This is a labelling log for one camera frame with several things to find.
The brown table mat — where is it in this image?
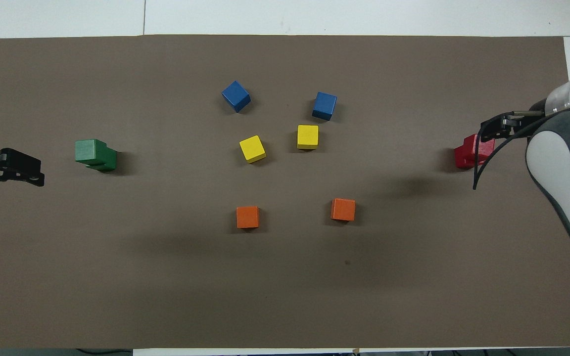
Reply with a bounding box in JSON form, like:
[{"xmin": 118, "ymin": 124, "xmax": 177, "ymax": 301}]
[{"xmin": 0, "ymin": 35, "xmax": 570, "ymax": 350}]

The yellow wooden cube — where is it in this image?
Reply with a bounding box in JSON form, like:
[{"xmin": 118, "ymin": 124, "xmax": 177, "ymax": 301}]
[
  {"xmin": 297, "ymin": 125, "xmax": 320, "ymax": 150},
  {"xmin": 239, "ymin": 135, "xmax": 267, "ymax": 164}
]

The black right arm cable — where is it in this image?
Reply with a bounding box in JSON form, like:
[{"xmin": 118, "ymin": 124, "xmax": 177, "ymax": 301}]
[{"xmin": 473, "ymin": 102, "xmax": 570, "ymax": 191}]

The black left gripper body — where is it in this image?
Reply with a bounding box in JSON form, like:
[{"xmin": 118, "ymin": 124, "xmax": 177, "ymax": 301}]
[{"xmin": 0, "ymin": 140, "xmax": 44, "ymax": 181}]

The thin black floor cable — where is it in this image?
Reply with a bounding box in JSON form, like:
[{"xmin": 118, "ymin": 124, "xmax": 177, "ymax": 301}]
[{"xmin": 75, "ymin": 348, "xmax": 133, "ymax": 356}]

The green wooden cube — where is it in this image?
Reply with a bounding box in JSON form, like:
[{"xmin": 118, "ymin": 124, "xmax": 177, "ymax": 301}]
[
  {"xmin": 75, "ymin": 139, "xmax": 108, "ymax": 165},
  {"xmin": 86, "ymin": 147, "xmax": 118, "ymax": 173}
]

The blue wooden cube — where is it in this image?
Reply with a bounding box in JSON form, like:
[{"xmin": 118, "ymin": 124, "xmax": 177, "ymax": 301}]
[
  {"xmin": 221, "ymin": 81, "xmax": 252, "ymax": 113},
  {"xmin": 312, "ymin": 91, "xmax": 338, "ymax": 122}
]

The orange wooden cube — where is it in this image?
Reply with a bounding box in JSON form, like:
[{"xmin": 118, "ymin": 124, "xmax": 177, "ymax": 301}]
[
  {"xmin": 331, "ymin": 198, "xmax": 356, "ymax": 223},
  {"xmin": 236, "ymin": 206, "xmax": 261, "ymax": 229}
]

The red wooden cube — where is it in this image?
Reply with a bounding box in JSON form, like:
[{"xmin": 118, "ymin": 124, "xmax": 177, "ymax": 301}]
[
  {"xmin": 454, "ymin": 146, "xmax": 483, "ymax": 170},
  {"xmin": 463, "ymin": 134, "xmax": 496, "ymax": 167}
]

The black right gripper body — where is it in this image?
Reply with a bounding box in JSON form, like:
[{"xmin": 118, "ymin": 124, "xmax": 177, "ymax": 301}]
[{"xmin": 498, "ymin": 100, "xmax": 548, "ymax": 139}]

